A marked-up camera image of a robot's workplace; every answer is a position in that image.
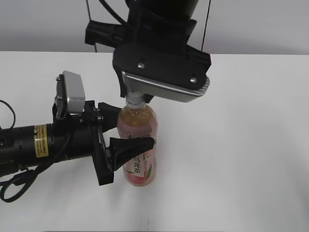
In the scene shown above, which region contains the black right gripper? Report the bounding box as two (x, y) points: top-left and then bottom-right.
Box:
(85, 4), (211, 102)

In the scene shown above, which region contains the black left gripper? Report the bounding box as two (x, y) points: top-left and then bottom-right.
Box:
(51, 101), (155, 186)

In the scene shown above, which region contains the peach oolong tea bottle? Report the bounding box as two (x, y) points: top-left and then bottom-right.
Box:
(117, 103), (158, 187)

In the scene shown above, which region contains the white bottle cap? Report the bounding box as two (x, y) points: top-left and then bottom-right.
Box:
(126, 91), (145, 105)

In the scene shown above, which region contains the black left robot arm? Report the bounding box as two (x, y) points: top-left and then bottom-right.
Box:
(0, 101), (155, 186)

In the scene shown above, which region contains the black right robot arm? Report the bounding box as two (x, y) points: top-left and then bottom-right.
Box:
(85, 0), (211, 102)

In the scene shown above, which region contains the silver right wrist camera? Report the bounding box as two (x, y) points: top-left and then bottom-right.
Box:
(122, 72), (210, 102)

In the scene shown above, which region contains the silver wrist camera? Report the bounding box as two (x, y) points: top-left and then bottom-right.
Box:
(122, 72), (210, 102)
(55, 71), (85, 120)

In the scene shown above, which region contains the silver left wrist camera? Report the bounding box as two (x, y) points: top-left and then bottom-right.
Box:
(55, 71), (85, 120)

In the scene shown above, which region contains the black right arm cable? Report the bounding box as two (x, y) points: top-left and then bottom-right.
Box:
(98, 0), (128, 26)

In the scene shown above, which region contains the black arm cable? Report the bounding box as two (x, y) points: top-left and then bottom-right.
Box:
(0, 99), (73, 201)
(98, 0), (128, 26)

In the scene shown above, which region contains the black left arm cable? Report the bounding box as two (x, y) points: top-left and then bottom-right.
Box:
(0, 99), (73, 201)

